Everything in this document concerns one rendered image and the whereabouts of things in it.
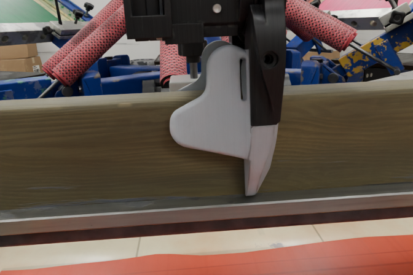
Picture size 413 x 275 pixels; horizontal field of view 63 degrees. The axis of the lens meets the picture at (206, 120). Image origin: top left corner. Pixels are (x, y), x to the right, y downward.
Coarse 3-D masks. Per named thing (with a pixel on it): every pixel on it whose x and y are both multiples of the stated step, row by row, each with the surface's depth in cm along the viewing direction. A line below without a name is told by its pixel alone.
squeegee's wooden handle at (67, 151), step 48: (96, 96) 22; (144, 96) 21; (192, 96) 21; (288, 96) 21; (336, 96) 21; (384, 96) 21; (0, 144) 20; (48, 144) 20; (96, 144) 20; (144, 144) 21; (288, 144) 21; (336, 144) 21; (384, 144) 22; (0, 192) 21; (48, 192) 21; (96, 192) 21; (144, 192) 21; (192, 192) 22; (240, 192) 22
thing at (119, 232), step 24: (288, 216) 24; (312, 216) 24; (336, 216) 24; (360, 216) 24; (384, 216) 24; (408, 216) 24; (0, 240) 23; (24, 240) 23; (48, 240) 23; (72, 240) 23; (96, 240) 23
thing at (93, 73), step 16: (96, 64) 106; (112, 64) 112; (128, 64) 119; (288, 64) 112; (304, 64) 79; (320, 64) 80; (336, 64) 87; (80, 80) 75; (96, 80) 76; (112, 80) 83; (128, 80) 86; (304, 80) 80; (320, 80) 80; (64, 96) 76
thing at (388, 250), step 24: (336, 240) 30; (360, 240) 30; (384, 240) 30; (408, 240) 30; (264, 264) 28; (288, 264) 28; (312, 264) 28; (336, 264) 27; (360, 264) 27; (384, 264) 27; (408, 264) 27
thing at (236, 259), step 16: (144, 256) 29; (160, 256) 29; (176, 256) 29; (192, 256) 29; (208, 256) 29; (224, 256) 29; (240, 256) 29; (16, 272) 28; (32, 272) 28; (48, 272) 28; (64, 272) 28; (80, 272) 28; (96, 272) 28; (112, 272) 28; (128, 272) 28; (144, 272) 27; (160, 272) 27; (176, 272) 27; (192, 272) 27; (208, 272) 27; (224, 272) 27; (240, 272) 27
